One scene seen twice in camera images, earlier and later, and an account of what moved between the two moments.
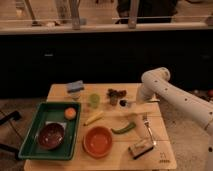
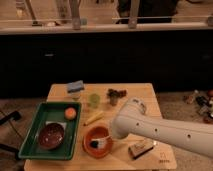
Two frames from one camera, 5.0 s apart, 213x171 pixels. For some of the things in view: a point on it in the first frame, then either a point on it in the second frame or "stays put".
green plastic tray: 53,133 stays put
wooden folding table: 118,130 stays put
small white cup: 75,95 stays put
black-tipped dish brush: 123,102 → 100,143
